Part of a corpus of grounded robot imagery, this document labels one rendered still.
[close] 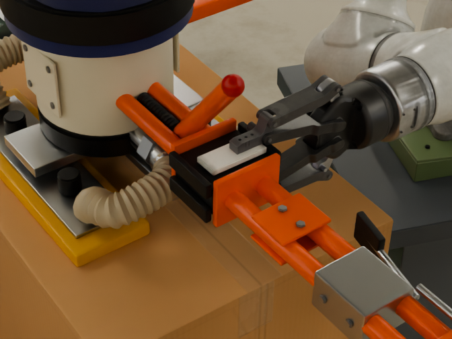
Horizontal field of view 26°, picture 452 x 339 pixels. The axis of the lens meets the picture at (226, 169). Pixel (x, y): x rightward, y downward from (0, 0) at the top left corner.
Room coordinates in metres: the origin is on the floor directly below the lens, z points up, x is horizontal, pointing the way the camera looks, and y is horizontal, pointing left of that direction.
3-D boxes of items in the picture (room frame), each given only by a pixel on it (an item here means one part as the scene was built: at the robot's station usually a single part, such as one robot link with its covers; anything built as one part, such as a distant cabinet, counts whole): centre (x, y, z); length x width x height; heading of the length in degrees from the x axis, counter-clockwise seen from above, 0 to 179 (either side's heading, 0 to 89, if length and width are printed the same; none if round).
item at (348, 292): (0.64, -0.13, 1.11); 0.07 x 0.07 x 0.04; 36
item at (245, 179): (0.81, 0.00, 1.13); 0.10 x 0.08 x 0.06; 126
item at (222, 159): (0.81, -0.01, 1.15); 0.07 x 0.03 x 0.01; 126
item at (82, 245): (0.96, 0.23, 1.03); 0.34 x 0.10 x 0.05; 36
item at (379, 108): (0.90, -0.13, 1.12); 0.09 x 0.07 x 0.08; 126
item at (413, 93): (0.95, -0.19, 1.12); 0.09 x 0.06 x 0.09; 36
